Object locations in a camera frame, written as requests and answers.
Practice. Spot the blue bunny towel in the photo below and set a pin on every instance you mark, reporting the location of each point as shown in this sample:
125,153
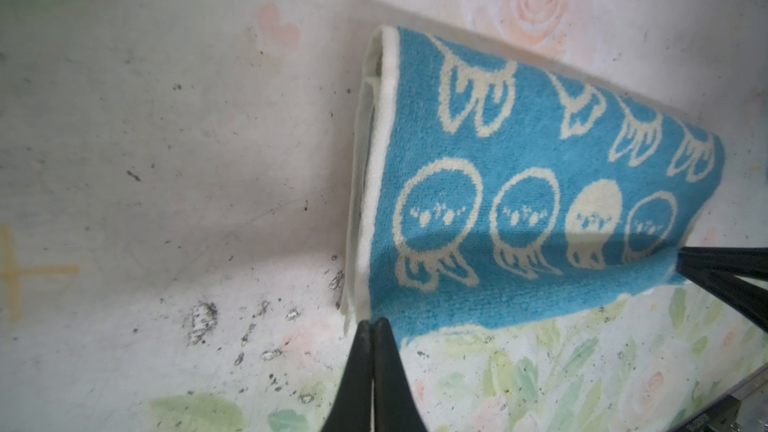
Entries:
488,192

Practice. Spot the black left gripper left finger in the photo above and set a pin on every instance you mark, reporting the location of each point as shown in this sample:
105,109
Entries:
352,408

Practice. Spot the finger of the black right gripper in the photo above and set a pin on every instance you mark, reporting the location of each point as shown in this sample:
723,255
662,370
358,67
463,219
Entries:
739,261
748,299

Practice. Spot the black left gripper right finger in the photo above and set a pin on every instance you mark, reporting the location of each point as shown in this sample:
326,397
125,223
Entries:
394,407

